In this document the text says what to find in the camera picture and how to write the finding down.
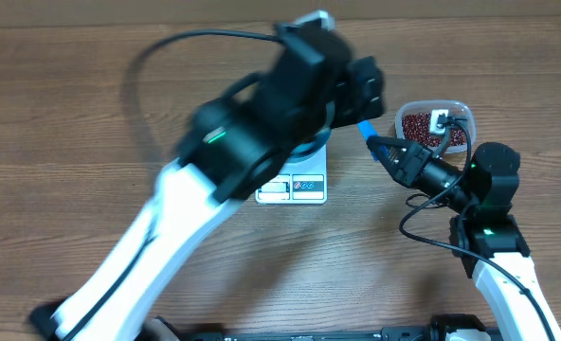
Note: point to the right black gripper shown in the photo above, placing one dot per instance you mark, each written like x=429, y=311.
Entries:
x=407, y=169

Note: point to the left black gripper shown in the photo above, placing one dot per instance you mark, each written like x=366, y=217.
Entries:
x=354, y=108

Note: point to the blue plastic measuring scoop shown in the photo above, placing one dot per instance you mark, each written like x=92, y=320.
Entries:
x=368, y=131

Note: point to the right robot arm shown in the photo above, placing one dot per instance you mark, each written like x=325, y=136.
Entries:
x=483, y=233

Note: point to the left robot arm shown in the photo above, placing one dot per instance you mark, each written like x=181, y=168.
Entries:
x=235, y=144

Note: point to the blue metal bowl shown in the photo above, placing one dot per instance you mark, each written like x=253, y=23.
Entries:
x=308, y=149

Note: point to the white digital kitchen scale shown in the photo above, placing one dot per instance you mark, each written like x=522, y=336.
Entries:
x=299, y=183

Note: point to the red adzuki beans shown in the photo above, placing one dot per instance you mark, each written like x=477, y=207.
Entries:
x=416, y=128

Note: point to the clear plastic food container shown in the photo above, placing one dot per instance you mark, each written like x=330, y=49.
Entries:
x=457, y=110

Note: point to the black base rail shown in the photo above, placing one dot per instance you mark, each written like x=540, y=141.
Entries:
x=441, y=327

